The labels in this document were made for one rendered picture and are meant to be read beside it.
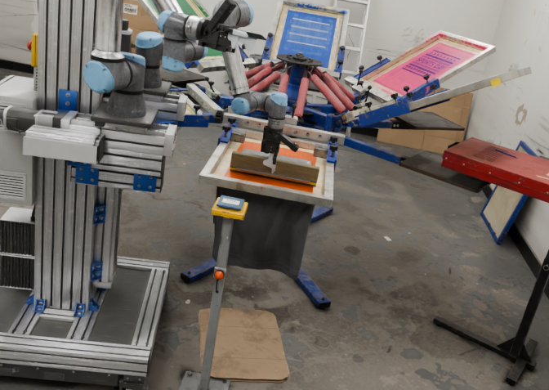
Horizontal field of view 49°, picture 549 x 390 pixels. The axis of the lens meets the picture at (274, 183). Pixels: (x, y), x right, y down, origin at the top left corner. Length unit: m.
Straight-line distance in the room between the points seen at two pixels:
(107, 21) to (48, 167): 0.79
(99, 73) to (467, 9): 5.58
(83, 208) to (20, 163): 0.32
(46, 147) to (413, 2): 5.45
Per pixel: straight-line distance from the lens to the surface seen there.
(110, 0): 2.19
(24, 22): 8.08
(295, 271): 2.84
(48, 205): 2.79
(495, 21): 7.36
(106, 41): 2.21
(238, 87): 2.58
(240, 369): 3.08
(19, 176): 2.72
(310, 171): 2.74
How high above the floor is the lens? 1.95
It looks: 21 degrees down
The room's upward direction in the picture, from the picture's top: 10 degrees clockwise
